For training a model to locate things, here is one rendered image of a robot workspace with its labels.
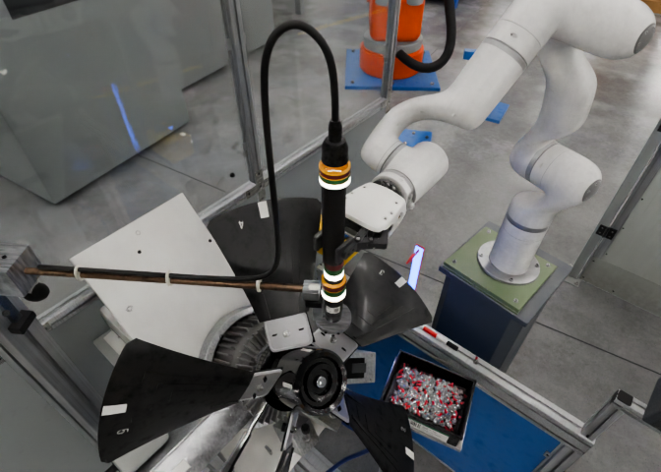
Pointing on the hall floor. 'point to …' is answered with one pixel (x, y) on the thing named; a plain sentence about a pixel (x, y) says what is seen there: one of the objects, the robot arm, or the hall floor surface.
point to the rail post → (560, 460)
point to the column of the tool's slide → (51, 374)
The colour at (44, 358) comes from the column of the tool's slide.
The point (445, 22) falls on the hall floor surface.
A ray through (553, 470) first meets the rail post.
